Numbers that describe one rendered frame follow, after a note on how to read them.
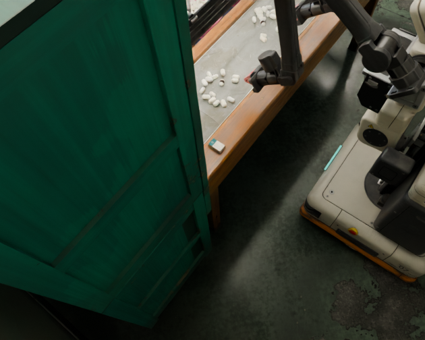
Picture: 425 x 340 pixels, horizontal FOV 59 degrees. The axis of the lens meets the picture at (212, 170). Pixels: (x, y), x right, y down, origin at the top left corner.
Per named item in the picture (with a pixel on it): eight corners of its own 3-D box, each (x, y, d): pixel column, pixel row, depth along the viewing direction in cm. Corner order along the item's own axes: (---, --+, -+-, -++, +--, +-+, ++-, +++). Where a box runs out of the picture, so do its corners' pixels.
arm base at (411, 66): (416, 93, 104) (434, 65, 108) (402, 71, 101) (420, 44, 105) (389, 99, 111) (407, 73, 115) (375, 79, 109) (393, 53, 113)
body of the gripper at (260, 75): (246, 80, 143) (260, 79, 137) (261, 63, 147) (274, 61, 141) (254, 93, 146) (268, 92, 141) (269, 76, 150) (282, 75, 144)
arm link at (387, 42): (404, 69, 104) (410, 58, 106) (385, 40, 101) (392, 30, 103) (375, 79, 112) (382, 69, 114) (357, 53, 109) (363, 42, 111)
